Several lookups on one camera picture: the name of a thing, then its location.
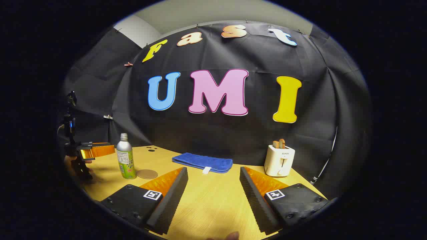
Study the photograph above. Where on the black backdrop cloth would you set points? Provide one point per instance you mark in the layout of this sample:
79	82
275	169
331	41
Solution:
233	133

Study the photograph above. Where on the round brown coaster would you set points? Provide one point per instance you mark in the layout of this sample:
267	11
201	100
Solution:
147	174

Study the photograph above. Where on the silver green water bottle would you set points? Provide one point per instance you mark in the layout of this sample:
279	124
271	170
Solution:
125	156

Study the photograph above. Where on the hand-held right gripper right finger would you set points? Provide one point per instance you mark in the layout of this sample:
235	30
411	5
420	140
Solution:
257	203

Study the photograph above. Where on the toast slice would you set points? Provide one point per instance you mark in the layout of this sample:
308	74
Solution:
276	144
282	143

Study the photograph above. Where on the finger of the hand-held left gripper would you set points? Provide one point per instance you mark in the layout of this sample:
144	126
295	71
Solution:
100	151
101	144

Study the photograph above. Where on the white toaster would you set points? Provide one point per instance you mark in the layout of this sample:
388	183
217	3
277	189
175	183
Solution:
279	161

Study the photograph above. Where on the folded blue towel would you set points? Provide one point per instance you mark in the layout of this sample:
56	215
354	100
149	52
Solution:
203	162

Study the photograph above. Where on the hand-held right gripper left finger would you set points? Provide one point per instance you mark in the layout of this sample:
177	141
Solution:
170	200

